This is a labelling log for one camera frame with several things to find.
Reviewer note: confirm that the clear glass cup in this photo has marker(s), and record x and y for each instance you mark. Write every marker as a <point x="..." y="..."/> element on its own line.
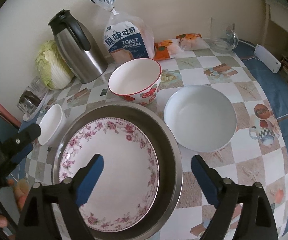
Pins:
<point x="26" y="105"/>

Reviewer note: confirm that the napa cabbage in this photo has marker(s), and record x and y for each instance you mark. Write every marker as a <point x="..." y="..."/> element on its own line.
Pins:
<point x="52" y="69"/>

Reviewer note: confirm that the floral rimmed white plate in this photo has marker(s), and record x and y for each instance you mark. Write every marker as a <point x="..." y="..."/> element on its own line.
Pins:
<point x="128" y="185"/>

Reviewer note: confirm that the dark tinted glass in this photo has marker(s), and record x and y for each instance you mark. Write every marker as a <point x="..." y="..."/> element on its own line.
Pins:
<point x="32" y="96"/>

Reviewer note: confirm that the stainless steel thermos jug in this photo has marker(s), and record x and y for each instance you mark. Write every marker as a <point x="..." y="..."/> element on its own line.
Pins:
<point x="77" y="47"/>

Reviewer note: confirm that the orange white snack packet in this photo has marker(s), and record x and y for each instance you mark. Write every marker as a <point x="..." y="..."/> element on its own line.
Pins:
<point x="190" y="42"/>

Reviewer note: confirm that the person's left hand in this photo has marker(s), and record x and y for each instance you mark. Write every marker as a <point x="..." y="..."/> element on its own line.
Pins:
<point x="20" y="189"/>

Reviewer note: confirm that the white plastic chair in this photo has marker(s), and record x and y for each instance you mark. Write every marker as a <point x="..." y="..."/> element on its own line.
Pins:
<point x="284" y="17"/>

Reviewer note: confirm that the patterned plastic tablecloth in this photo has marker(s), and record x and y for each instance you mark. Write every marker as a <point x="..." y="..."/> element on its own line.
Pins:
<point x="257" y="152"/>

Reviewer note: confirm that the clear glass measuring jug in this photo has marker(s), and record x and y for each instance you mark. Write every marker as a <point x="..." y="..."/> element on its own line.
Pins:
<point x="223" y="36"/>

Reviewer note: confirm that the strawberry pattern red-rimmed bowl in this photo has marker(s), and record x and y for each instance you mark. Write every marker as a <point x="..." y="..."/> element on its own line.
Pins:
<point x="136" y="81"/>

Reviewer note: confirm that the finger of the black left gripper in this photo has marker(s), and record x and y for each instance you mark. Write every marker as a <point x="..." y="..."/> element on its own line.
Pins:
<point x="14" y="149"/>

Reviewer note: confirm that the upturned clear glass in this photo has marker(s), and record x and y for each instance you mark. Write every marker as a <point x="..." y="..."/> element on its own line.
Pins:
<point x="38" y="87"/>

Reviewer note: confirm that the large stainless steel basin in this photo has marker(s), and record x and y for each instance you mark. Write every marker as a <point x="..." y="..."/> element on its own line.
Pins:
<point x="168" y="155"/>

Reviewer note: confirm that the toast bread bag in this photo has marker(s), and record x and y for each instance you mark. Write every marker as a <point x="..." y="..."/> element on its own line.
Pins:
<point x="126" y="37"/>

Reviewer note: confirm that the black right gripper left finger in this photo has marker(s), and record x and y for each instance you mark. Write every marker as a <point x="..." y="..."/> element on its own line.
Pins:
<point x="75" y="192"/>

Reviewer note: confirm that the white round shallow bowl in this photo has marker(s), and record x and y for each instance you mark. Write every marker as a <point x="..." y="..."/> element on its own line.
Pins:
<point x="201" y="118"/>

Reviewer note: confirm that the white square ceramic bowl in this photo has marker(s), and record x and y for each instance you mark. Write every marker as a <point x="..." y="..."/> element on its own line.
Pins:
<point x="52" y="126"/>

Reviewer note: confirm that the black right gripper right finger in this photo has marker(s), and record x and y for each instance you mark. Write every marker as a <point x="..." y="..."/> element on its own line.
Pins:
<point x="218" y="194"/>

